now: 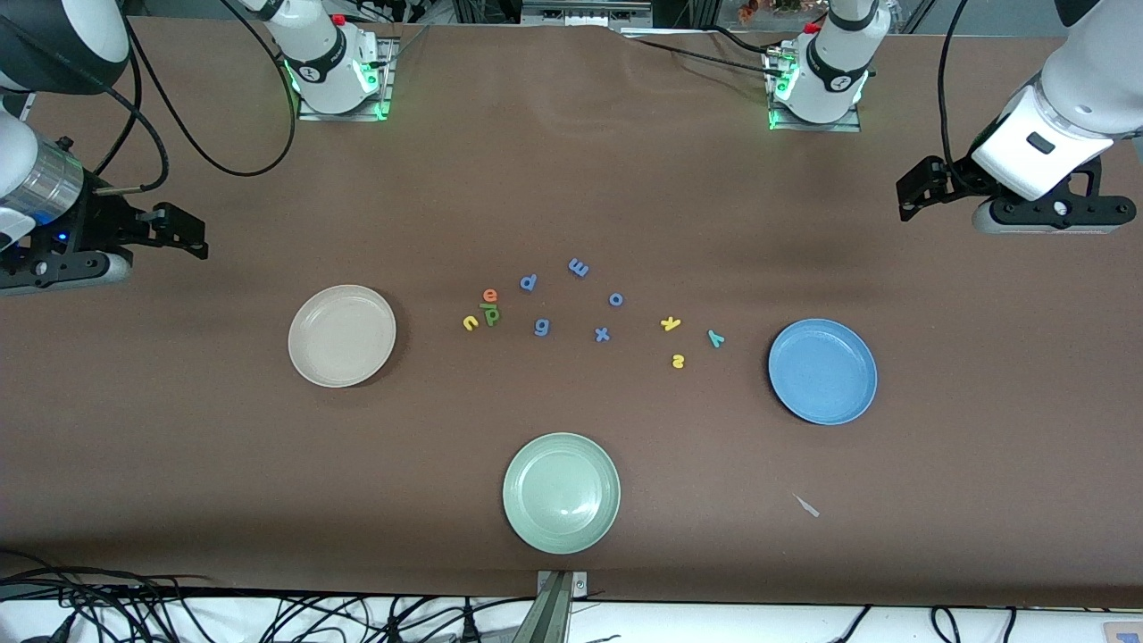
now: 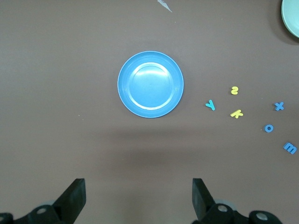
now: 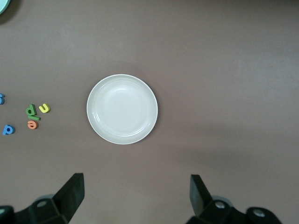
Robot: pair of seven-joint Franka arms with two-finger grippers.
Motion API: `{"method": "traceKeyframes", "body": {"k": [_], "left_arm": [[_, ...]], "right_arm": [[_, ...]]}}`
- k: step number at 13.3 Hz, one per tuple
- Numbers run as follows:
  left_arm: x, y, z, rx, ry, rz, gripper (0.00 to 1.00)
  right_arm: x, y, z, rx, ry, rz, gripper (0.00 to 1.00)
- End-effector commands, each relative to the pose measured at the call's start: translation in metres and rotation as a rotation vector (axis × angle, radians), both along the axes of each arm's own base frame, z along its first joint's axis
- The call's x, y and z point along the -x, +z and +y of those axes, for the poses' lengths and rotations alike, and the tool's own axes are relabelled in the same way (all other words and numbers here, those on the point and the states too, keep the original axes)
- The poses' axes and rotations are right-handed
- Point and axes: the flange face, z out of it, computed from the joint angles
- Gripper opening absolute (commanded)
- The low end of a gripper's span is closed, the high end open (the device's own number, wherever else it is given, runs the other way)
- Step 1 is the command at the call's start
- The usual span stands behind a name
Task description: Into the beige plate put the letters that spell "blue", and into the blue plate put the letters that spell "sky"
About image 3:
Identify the green foam letter l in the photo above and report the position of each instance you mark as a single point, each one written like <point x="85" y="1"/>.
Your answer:
<point x="36" y="117"/>

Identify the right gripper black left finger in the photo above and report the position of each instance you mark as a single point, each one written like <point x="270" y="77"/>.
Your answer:
<point x="67" y="203"/>

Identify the orange foam letter e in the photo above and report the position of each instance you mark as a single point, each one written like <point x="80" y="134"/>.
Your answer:
<point x="32" y="127"/>

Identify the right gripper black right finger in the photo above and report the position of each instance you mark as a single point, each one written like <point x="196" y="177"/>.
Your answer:
<point x="201" y="200"/>

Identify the blue foam letter g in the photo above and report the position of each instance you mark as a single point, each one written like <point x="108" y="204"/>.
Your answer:
<point x="1" y="101"/>

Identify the yellow foam letter u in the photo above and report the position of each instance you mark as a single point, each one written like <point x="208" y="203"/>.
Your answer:
<point x="45" y="110"/>

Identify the beige round plate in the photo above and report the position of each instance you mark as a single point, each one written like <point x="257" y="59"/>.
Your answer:
<point x="122" y="109"/>

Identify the pale green round plate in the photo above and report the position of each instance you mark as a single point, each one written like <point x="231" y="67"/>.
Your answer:
<point x="3" y="4"/>

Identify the green foam letter d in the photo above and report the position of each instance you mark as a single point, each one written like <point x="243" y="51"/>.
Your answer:
<point x="33" y="109"/>

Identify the blue foam letter p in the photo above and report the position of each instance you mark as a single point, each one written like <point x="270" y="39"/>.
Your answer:
<point x="5" y="132"/>

